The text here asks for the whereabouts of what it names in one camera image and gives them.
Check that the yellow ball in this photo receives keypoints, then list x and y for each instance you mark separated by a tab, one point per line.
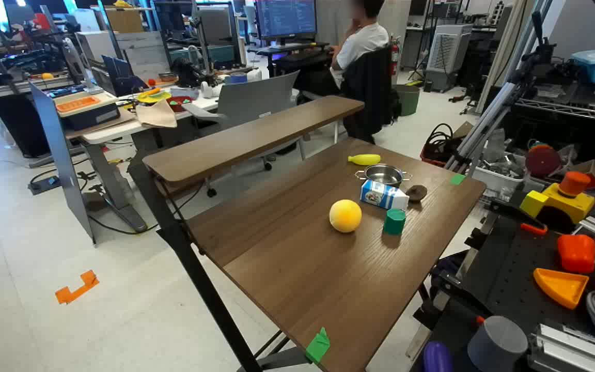
346	215

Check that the yellow toy banana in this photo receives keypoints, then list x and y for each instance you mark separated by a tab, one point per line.
365	159

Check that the raised wooden shelf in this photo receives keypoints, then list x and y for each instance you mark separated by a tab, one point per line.
243	136

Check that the blue white milk carton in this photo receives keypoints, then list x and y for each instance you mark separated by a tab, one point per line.
383	194

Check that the small steel pot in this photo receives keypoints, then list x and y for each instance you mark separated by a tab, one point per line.
383	175

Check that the grey chair back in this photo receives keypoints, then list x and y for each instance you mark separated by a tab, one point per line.
256	96

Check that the green cylinder block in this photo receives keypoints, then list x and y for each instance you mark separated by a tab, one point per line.
395	222

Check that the green waste bin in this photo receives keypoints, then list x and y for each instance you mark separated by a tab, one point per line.
408	98

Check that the black red bag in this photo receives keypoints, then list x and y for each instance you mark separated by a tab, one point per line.
439	145

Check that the person in white shirt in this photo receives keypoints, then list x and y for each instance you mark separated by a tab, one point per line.
361	41

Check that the small green tape piece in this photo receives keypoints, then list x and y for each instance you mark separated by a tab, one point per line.
458	179

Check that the large green tape piece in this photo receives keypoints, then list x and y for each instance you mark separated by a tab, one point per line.
319	344

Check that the beige paper bag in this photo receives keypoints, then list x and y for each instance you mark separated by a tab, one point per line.
156	115

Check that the computer monitor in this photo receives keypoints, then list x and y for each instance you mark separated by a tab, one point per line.
286	19

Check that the grey tripod pole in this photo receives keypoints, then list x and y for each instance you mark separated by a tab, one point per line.
490	125

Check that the purple toy object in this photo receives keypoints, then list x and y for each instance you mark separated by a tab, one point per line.
436	358

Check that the black perforated bench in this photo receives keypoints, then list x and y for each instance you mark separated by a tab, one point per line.
504	276

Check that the orange black device box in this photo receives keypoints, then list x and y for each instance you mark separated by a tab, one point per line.
83	108

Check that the orange floor tape mark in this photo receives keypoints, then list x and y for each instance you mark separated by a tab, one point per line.
77	288

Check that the dark red disc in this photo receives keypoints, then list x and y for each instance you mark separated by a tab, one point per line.
542	159

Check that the grey toy cylinder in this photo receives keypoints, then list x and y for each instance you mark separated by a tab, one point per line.
497	344

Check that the yellow toy block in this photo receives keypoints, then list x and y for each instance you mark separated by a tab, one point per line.
558	201

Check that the orange toy cylinder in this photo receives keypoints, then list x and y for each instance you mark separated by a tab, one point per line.
574	183

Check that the orange toy wedge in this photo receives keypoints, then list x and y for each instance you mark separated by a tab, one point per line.
560	286

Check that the orange-red toy block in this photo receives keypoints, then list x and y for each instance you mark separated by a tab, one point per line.
577	253

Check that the black table frame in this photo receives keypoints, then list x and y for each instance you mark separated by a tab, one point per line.
176	238

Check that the aluminium extrusion rail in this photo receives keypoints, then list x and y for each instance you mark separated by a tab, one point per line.
577	348

